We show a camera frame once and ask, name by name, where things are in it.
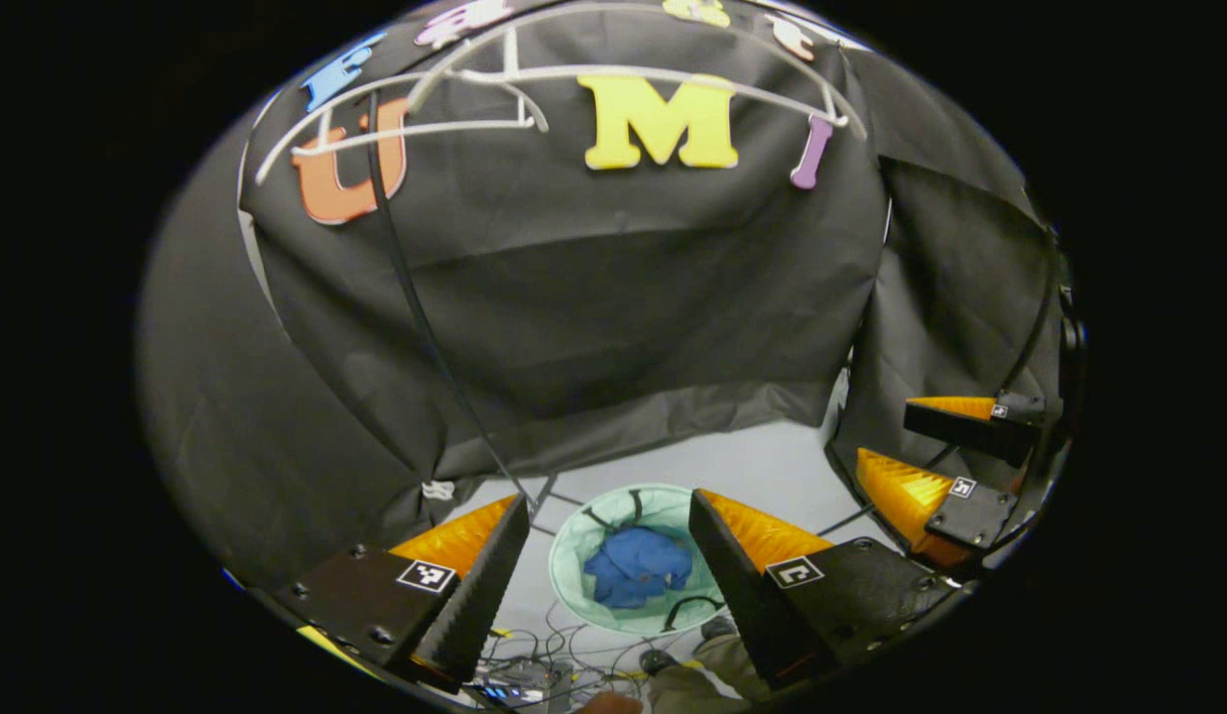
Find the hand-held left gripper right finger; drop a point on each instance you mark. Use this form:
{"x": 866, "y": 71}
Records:
{"x": 742, "y": 595}

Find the empty white clothes hanger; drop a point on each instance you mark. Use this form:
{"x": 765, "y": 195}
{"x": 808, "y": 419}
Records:
{"x": 425, "y": 129}

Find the white clothes hanger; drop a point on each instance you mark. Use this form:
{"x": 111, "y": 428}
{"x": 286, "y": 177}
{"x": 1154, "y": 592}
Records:
{"x": 425, "y": 129}
{"x": 772, "y": 99}

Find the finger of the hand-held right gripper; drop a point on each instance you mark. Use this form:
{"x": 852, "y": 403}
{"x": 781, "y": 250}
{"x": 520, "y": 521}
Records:
{"x": 960, "y": 426}
{"x": 970, "y": 511}

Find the black clothes rack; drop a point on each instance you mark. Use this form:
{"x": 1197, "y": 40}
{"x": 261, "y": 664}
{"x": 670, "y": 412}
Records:
{"x": 415, "y": 297}

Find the person's black shoe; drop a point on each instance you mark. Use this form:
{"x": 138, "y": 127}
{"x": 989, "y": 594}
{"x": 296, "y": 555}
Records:
{"x": 658, "y": 661}
{"x": 718, "y": 627}

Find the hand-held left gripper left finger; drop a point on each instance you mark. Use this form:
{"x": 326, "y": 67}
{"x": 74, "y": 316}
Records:
{"x": 479, "y": 605}

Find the power strip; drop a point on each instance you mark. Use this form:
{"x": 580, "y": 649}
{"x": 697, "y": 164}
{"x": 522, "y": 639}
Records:
{"x": 509, "y": 689}

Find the person's khaki trouser leg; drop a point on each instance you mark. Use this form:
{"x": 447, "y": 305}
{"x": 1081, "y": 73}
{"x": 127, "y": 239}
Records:
{"x": 692, "y": 694}
{"x": 737, "y": 664}

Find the green mesh laundry hamper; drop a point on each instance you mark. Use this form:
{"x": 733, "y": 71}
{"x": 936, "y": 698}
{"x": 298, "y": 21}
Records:
{"x": 573, "y": 555}

